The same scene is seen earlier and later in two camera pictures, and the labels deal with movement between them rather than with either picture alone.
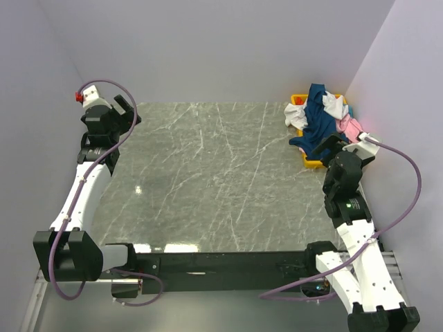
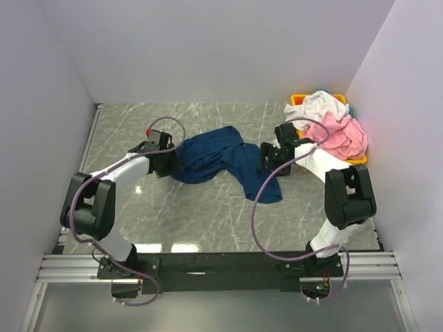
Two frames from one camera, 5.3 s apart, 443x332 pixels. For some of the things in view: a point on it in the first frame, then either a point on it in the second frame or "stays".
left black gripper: x=127 y=119 to x=174 y=164
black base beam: x=273 y=272 stays
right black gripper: x=334 y=144 to x=266 y=150
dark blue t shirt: x=320 y=125 to x=221 y=153
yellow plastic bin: x=302 y=99 stays
